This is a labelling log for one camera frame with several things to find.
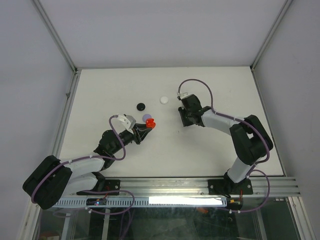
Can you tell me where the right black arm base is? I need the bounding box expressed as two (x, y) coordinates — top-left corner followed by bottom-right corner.
(207, 178), (253, 197)

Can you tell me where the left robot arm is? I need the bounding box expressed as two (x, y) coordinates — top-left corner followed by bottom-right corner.
(22, 118), (156, 210)

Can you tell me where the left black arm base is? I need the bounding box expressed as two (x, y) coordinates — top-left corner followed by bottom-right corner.
(76, 179), (121, 196)

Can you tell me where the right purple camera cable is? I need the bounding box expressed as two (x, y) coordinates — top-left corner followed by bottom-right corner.
(177, 78), (271, 176)

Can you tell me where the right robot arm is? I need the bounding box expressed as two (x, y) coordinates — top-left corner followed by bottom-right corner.
(177, 93), (274, 195)

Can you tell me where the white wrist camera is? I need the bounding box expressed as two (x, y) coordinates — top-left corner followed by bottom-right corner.
(116, 114), (136, 134)
(177, 92), (191, 101)

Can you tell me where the purple cable under rail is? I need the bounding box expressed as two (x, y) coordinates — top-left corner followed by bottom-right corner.
(53, 188), (136, 240)

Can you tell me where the black earbud charging case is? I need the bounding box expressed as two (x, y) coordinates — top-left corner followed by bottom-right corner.
(136, 102), (146, 112)

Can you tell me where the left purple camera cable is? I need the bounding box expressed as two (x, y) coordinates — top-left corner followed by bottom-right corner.
(31, 114), (126, 204)

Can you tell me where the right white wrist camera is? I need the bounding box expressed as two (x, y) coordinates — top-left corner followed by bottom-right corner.
(177, 92), (191, 101)

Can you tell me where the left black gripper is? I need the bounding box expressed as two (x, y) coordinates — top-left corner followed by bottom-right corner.
(110, 123), (151, 154)

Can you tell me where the white slotted cable duct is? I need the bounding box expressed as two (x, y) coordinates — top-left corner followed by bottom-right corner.
(54, 196), (227, 209)

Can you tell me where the orange earbud charging case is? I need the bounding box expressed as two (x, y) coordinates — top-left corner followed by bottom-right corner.
(145, 118), (156, 129)

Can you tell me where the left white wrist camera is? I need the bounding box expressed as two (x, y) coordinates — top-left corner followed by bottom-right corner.
(116, 114), (136, 134)

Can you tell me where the purple camera cable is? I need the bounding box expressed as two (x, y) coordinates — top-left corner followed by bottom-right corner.
(31, 114), (126, 204)
(177, 78), (271, 176)

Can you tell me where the aluminium mounting rail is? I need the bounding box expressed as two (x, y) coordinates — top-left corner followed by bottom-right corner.
(56, 176), (300, 201)

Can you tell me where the white earbud charging case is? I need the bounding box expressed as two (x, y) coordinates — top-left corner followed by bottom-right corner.
(159, 96), (169, 105)

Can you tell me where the purple earbud charging case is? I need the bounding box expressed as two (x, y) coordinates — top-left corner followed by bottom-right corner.
(142, 114), (152, 122)

